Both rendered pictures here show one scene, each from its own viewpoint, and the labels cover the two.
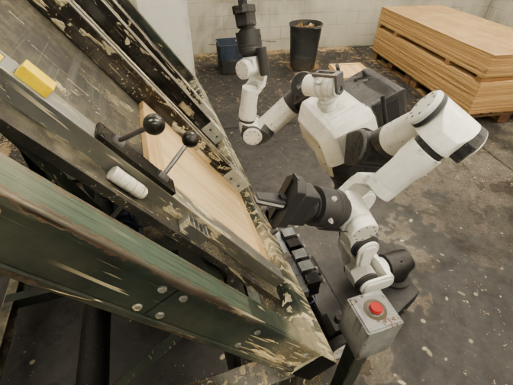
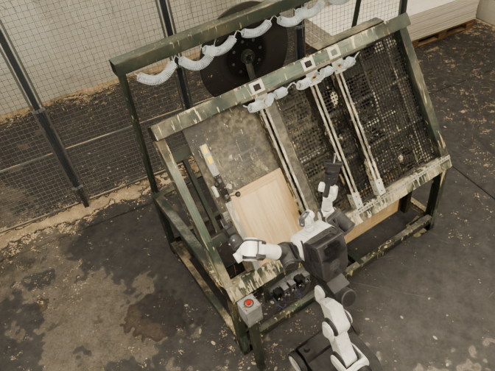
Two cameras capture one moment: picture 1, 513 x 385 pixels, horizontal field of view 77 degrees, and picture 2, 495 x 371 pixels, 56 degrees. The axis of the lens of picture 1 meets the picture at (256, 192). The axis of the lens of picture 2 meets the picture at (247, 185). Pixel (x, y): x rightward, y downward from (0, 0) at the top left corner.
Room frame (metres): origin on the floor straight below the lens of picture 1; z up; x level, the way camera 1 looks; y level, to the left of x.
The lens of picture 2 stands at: (0.34, -2.02, 3.56)
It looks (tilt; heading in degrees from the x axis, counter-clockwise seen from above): 43 degrees down; 81
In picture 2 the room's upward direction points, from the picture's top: 9 degrees counter-clockwise
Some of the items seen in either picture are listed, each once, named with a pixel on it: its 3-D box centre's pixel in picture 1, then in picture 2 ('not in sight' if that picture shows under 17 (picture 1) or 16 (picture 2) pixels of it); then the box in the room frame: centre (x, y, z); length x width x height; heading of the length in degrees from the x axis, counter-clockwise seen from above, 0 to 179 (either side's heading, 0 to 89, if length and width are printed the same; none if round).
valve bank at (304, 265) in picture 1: (290, 254); (297, 283); (0.90, -0.15, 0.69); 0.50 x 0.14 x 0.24; 18
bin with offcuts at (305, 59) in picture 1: (304, 46); not in sight; (5.29, -0.74, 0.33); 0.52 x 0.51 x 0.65; 9
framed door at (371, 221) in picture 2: not in sight; (362, 212); (1.70, 0.45, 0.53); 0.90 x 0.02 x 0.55; 18
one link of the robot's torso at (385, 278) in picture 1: (368, 272); (349, 361); (1.10, -0.64, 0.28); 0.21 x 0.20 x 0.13; 108
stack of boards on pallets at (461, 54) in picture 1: (450, 55); not in sight; (4.61, -2.67, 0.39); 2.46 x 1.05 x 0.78; 9
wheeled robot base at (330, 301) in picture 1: (359, 282); (345, 363); (1.09, -0.61, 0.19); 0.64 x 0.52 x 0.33; 108
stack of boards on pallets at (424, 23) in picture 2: not in sight; (388, 20); (3.89, 4.10, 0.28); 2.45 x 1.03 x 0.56; 9
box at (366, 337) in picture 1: (368, 325); (250, 310); (0.50, -0.35, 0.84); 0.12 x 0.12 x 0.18; 18
